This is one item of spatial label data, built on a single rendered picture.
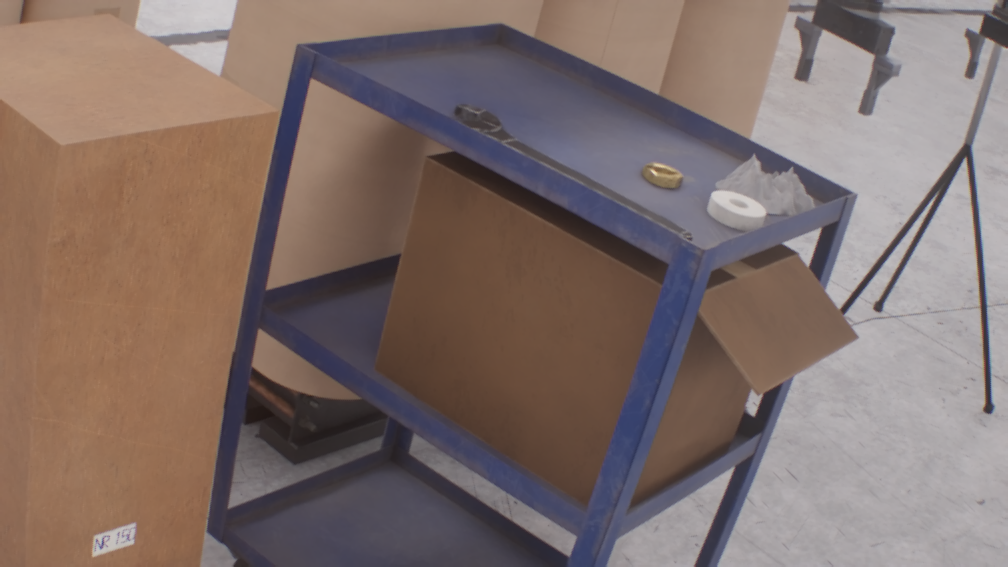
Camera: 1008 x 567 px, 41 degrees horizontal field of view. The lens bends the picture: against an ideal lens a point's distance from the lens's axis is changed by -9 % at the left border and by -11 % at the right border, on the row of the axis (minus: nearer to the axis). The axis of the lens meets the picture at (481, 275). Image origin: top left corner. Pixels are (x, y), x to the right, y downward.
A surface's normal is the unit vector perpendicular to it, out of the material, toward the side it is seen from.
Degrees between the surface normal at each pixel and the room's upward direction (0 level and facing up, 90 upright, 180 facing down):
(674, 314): 90
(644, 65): 90
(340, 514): 0
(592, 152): 0
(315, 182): 90
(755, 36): 90
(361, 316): 0
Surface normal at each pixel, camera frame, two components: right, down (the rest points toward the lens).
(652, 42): 0.72, 0.44
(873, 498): 0.24, -0.88
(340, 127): -0.28, 0.34
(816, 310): 0.54, -0.60
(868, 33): -0.70, 0.13
